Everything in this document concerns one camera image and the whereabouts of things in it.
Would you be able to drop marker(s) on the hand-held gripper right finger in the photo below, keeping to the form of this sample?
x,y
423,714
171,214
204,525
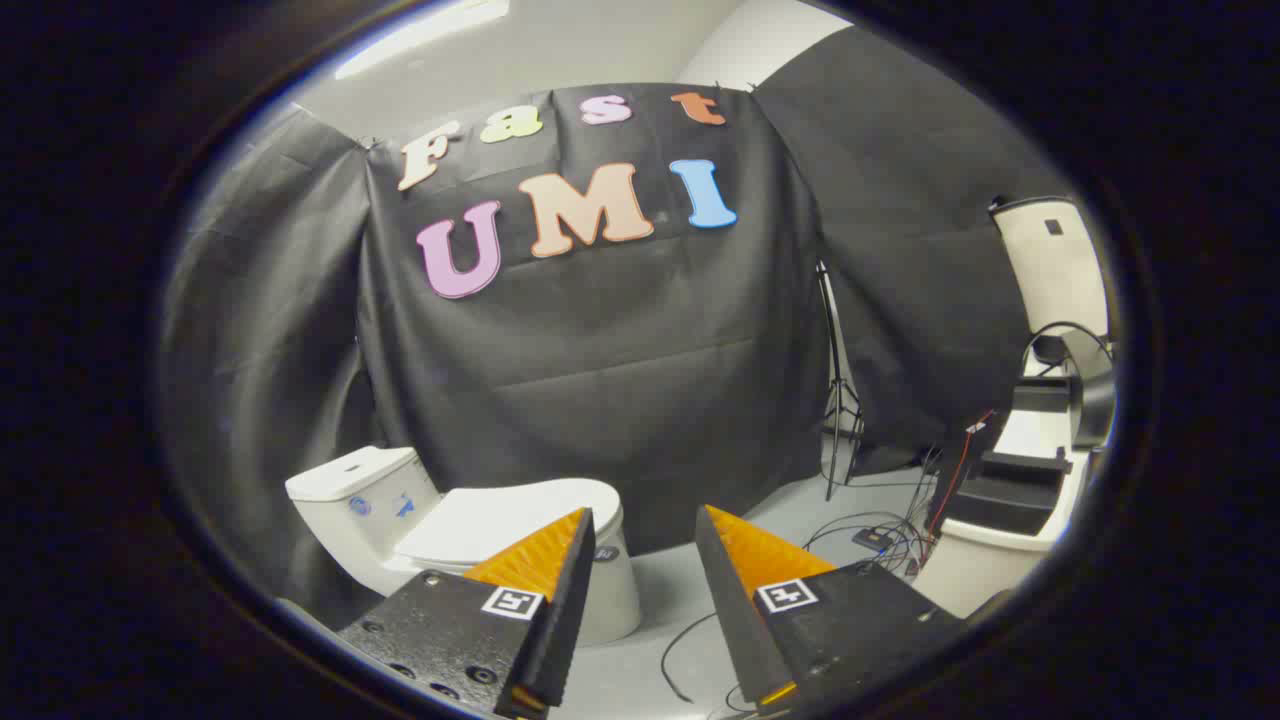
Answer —
x,y
735,610

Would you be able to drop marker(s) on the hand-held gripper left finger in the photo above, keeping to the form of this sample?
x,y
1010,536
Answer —
x,y
560,610

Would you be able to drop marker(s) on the black backdrop cloth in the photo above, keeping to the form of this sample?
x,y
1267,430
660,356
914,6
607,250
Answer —
x,y
620,380

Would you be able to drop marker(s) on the black box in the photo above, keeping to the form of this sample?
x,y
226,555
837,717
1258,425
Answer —
x,y
1005,495

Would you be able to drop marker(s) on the black tripod stand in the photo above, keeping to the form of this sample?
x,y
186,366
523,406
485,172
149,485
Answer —
x,y
836,400

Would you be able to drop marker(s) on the white toilet lid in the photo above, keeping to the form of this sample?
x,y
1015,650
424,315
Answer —
x,y
500,520

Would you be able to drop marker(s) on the white table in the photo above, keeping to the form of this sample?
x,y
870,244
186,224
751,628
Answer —
x,y
985,570

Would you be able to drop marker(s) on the white toilet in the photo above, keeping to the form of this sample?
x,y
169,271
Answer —
x,y
340,510

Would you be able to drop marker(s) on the white rounded panel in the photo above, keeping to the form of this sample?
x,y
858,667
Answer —
x,y
1055,270

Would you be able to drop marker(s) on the small black floor device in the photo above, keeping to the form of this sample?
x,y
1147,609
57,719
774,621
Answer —
x,y
873,539

